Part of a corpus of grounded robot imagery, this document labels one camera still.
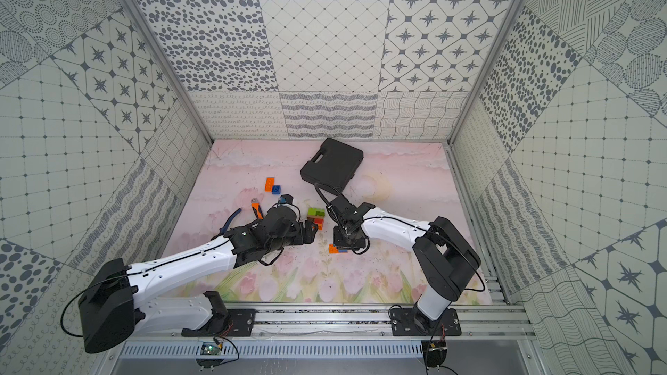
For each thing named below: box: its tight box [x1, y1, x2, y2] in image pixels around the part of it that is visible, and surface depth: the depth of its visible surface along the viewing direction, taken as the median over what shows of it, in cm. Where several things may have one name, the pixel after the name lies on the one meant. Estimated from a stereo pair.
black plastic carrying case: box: [300, 137, 364, 195], surface depth 110 cm
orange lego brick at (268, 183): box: [264, 177, 276, 193], surface depth 109 cm
